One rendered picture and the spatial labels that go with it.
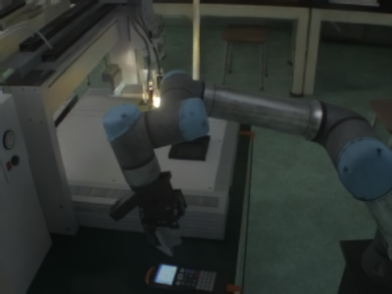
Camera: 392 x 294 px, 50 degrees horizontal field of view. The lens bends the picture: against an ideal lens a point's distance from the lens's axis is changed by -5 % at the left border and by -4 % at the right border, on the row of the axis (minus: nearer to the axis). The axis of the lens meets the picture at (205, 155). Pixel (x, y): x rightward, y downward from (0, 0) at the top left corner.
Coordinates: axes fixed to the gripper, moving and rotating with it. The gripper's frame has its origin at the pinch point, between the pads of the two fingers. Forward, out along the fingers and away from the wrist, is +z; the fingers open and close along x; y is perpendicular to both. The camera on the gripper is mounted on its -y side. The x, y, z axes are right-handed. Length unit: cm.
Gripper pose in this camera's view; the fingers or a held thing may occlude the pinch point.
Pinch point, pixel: (169, 250)
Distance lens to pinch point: 103.0
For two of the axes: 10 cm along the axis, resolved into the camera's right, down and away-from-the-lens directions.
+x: 2.0, -5.5, 8.1
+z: 2.7, 8.3, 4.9
